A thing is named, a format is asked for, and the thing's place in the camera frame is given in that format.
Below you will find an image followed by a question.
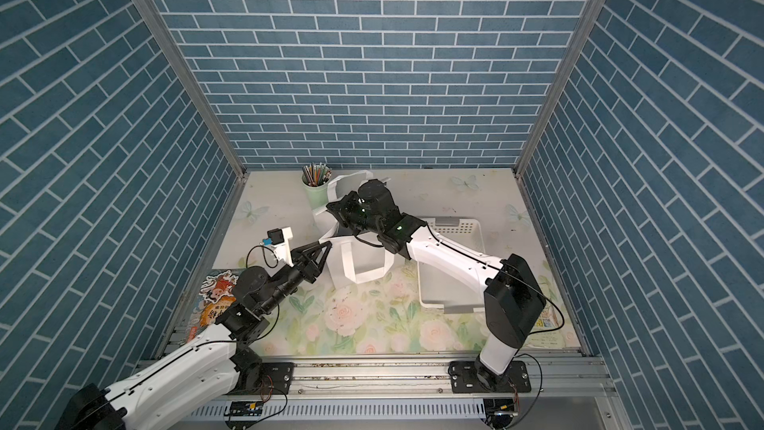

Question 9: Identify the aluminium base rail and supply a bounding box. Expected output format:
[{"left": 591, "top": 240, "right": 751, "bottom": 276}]
[{"left": 136, "top": 353, "right": 616, "bottom": 430}]

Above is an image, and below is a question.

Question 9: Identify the green pencil cup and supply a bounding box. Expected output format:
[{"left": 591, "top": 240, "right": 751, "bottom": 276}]
[{"left": 302, "top": 177, "right": 330, "bottom": 210}]

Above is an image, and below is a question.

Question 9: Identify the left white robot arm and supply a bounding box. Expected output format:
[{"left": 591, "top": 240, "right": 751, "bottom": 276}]
[{"left": 56, "top": 242, "right": 332, "bottom": 429}]

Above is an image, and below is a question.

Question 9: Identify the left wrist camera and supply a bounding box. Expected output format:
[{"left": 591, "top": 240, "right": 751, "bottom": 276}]
[{"left": 263, "top": 227, "right": 294, "bottom": 266}]

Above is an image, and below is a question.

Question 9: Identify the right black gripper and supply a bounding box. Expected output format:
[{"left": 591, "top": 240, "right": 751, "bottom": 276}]
[{"left": 328, "top": 193, "right": 387, "bottom": 238}]

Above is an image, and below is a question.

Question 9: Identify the white plastic basket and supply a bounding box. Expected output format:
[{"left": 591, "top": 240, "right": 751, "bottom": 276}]
[{"left": 415, "top": 217, "right": 489, "bottom": 315}]

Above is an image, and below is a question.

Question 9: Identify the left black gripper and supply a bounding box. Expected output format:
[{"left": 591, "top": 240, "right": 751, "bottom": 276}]
[{"left": 257, "top": 240, "right": 330, "bottom": 316}]

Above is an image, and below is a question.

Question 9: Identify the colourful printed booklet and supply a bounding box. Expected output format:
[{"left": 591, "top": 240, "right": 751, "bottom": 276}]
[{"left": 185, "top": 269, "right": 241, "bottom": 342}]

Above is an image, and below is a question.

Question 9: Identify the left green circuit board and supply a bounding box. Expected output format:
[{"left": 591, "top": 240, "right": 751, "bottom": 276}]
[{"left": 224, "top": 401, "right": 264, "bottom": 419}]

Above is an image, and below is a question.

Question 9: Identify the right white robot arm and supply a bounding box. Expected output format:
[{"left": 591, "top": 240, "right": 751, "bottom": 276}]
[{"left": 314, "top": 179, "right": 553, "bottom": 393}]

